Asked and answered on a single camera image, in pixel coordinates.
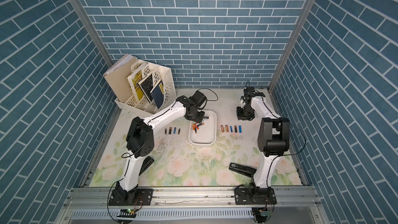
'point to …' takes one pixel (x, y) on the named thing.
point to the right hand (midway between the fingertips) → (241, 118)
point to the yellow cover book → (134, 87)
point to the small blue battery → (174, 129)
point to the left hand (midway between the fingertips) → (203, 120)
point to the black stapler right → (242, 169)
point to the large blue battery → (240, 129)
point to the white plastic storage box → (207, 134)
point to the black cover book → (146, 85)
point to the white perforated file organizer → (142, 105)
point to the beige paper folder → (116, 76)
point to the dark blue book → (157, 94)
